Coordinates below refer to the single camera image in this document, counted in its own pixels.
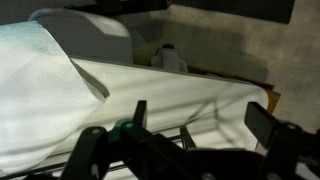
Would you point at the white paper towel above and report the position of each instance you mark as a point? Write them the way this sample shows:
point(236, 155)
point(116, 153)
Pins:
point(44, 95)

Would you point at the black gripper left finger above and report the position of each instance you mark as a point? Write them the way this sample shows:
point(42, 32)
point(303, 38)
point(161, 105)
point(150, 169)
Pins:
point(97, 148)

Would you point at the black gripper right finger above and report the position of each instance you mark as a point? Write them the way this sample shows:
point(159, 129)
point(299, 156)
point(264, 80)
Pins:
point(292, 153)

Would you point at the black wire stand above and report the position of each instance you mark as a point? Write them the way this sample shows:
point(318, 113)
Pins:
point(57, 162)

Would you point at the white folding table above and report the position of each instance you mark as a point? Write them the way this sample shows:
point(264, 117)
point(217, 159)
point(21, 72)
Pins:
point(174, 101)

